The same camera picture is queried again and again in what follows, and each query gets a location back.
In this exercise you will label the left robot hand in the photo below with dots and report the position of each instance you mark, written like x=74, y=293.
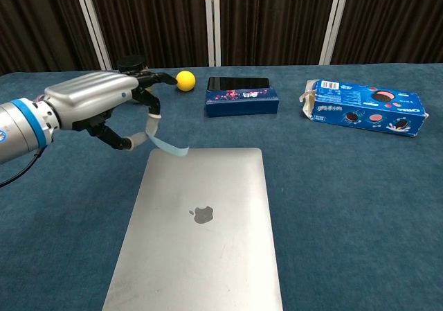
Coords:
x=90, y=96

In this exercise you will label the light blue paper strip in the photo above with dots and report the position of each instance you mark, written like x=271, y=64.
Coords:
x=173, y=150

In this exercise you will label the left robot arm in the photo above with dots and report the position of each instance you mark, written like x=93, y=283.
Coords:
x=20, y=127

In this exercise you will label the silver laptop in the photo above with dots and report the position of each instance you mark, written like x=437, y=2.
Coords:
x=200, y=255

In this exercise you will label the glass jar with black lid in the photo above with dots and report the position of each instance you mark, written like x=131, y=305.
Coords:
x=131, y=62

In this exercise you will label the dark fabric screen panel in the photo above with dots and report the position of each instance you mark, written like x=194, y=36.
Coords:
x=155, y=20
x=34, y=20
x=391, y=20
x=273, y=20

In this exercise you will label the yellow ball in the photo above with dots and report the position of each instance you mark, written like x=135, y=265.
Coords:
x=187, y=81

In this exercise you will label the black smartphone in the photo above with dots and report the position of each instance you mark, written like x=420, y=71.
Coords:
x=239, y=82

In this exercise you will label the dark blue rectangular box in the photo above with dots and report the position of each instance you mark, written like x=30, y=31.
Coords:
x=242, y=106

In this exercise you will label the blue Oreo cookie box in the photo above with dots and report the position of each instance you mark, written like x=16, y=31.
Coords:
x=367, y=112

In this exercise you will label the blue velvet tablecloth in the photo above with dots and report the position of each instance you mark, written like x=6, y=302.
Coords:
x=346, y=203

